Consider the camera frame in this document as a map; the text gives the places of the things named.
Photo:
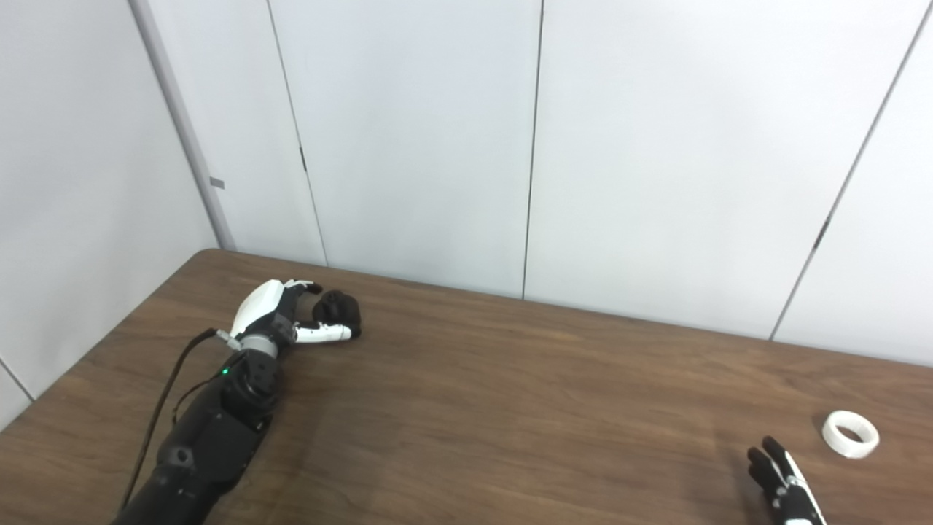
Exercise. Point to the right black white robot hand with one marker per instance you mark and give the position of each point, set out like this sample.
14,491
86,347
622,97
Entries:
791,496

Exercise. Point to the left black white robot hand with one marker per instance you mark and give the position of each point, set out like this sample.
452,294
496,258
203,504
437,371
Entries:
255,310

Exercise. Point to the round black part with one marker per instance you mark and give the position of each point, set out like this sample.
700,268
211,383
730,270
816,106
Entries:
339,310

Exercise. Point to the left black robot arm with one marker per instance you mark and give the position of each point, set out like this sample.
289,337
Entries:
211,437

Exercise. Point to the gray wall corner post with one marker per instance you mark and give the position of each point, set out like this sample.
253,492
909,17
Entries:
182,124

